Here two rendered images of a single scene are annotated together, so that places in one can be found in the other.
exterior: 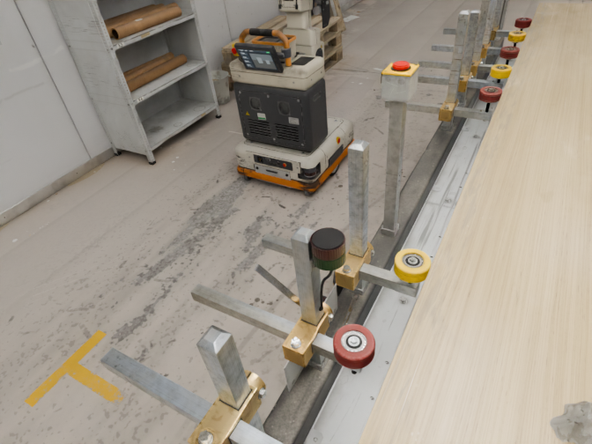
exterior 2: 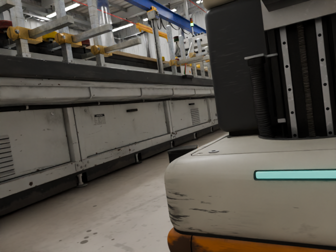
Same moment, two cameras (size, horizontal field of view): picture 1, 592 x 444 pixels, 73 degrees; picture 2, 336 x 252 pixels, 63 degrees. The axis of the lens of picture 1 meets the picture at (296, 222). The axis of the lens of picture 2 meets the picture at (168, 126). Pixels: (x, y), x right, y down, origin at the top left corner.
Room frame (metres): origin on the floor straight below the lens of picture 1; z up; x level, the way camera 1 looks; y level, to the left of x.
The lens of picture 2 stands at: (3.26, -0.53, 0.39)
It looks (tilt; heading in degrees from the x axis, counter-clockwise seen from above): 3 degrees down; 174
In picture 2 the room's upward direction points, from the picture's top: 8 degrees counter-clockwise
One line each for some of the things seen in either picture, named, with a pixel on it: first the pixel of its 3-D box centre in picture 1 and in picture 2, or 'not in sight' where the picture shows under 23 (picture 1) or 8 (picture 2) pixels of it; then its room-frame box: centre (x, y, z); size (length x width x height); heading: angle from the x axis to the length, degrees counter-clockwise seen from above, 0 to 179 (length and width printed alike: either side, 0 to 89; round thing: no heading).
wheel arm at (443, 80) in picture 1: (450, 81); (77, 38); (1.77, -0.78, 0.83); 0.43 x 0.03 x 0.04; 56
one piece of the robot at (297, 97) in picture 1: (282, 93); (301, 24); (2.48, -0.02, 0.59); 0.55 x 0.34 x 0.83; 55
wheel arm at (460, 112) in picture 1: (435, 109); (109, 49); (1.57, -0.64, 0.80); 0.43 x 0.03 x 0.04; 56
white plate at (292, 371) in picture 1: (313, 334); (186, 71); (0.57, -0.01, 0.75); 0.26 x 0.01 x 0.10; 146
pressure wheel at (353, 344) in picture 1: (353, 356); not in sight; (0.44, -0.08, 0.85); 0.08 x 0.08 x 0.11
